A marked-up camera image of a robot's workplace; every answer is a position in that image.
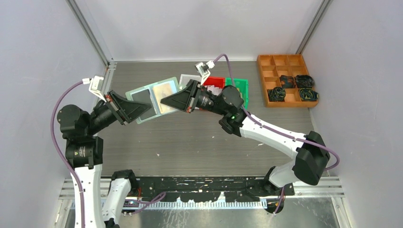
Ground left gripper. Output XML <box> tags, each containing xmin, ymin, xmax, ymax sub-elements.
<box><xmin>86</xmin><ymin>88</ymin><xmax>151</xmax><ymax>134</ymax></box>

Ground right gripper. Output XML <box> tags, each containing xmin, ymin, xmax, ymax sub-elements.
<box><xmin>161</xmin><ymin>79</ymin><xmax>227</xmax><ymax>116</ymax></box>

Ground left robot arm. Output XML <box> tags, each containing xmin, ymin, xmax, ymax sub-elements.
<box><xmin>56</xmin><ymin>91</ymin><xmax>152</xmax><ymax>228</ymax></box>

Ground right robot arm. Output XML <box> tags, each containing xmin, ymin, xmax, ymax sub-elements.
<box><xmin>161</xmin><ymin>80</ymin><xmax>330</xmax><ymax>195</ymax></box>

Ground silver cards in red bin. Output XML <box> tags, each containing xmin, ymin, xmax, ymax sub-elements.
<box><xmin>206</xmin><ymin>85</ymin><xmax>222</xmax><ymax>95</ymax></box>

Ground white plastic bin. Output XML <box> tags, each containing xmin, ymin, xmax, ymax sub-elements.
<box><xmin>178</xmin><ymin>74</ymin><xmax>202</xmax><ymax>91</ymax></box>

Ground red plastic bin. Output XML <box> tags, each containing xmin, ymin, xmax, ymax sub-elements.
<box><xmin>203</xmin><ymin>76</ymin><xmax>225</xmax><ymax>89</ymax></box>

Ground green plastic bin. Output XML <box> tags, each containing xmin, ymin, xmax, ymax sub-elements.
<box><xmin>225</xmin><ymin>77</ymin><xmax>249</xmax><ymax>109</ymax></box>

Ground orange wooden compartment tray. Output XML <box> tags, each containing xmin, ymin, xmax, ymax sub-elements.
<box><xmin>256</xmin><ymin>54</ymin><xmax>319</xmax><ymax>108</ymax></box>

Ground rolled dark sock lower left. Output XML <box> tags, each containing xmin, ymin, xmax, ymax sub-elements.
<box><xmin>268</xmin><ymin>87</ymin><xmax>286</xmax><ymax>102</ymax></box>

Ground rolled dark sock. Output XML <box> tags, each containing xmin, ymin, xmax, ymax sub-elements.
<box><xmin>279</xmin><ymin>75</ymin><xmax>297</xmax><ymax>89</ymax></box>
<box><xmin>299</xmin><ymin>88</ymin><xmax>319</xmax><ymax>102</ymax></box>
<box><xmin>295</xmin><ymin>75</ymin><xmax>315</xmax><ymax>88</ymax></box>
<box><xmin>268</xmin><ymin>87</ymin><xmax>286</xmax><ymax>102</ymax></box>

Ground rolled dark sock upper left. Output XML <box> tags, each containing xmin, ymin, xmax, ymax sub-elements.
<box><xmin>279</xmin><ymin>75</ymin><xmax>297</xmax><ymax>89</ymax></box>

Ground rolled dark sock upper right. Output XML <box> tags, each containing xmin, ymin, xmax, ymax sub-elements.
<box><xmin>295</xmin><ymin>75</ymin><xmax>315</xmax><ymax>88</ymax></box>

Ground rolled dark sock lower right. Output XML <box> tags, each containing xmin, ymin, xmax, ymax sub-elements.
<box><xmin>299</xmin><ymin>88</ymin><xmax>319</xmax><ymax>102</ymax></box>

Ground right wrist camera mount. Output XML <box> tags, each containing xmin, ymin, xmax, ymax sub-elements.
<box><xmin>195</xmin><ymin>60</ymin><xmax>215</xmax><ymax>85</ymax></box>

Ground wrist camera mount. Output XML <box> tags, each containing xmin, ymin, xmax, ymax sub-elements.
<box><xmin>195</xmin><ymin>60</ymin><xmax>215</xmax><ymax>85</ymax></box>
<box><xmin>82</xmin><ymin>75</ymin><xmax>106</xmax><ymax>102</ymax></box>

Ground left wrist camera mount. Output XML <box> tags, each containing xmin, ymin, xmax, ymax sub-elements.
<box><xmin>82</xmin><ymin>75</ymin><xmax>106</xmax><ymax>102</ymax></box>

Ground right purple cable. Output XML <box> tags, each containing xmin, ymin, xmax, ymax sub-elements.
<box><xmin>213</xmin><ymin>53</ymin><xmax>341</xmax><ymax>215</ymax></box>

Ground purple cable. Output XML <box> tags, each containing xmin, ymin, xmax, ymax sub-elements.
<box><xmin>50</xmin><ymin>79</ymin><xmax>166</xmax><ymax>228</ymax></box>
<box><xmin>213</xmin><ymin>53</ymin><xmax>341</xmax><ymax>215</ymax></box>

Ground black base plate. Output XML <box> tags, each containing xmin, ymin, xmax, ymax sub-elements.
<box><xmin>107</xmin><ymin>176</ymin><xmax>295</xmax><ymax>204</ymax></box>

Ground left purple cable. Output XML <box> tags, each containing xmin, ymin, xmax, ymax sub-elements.
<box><xmin>50</xmin><ymin>79</ymin><xmax>166</xmax><ymax>228</ymax></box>

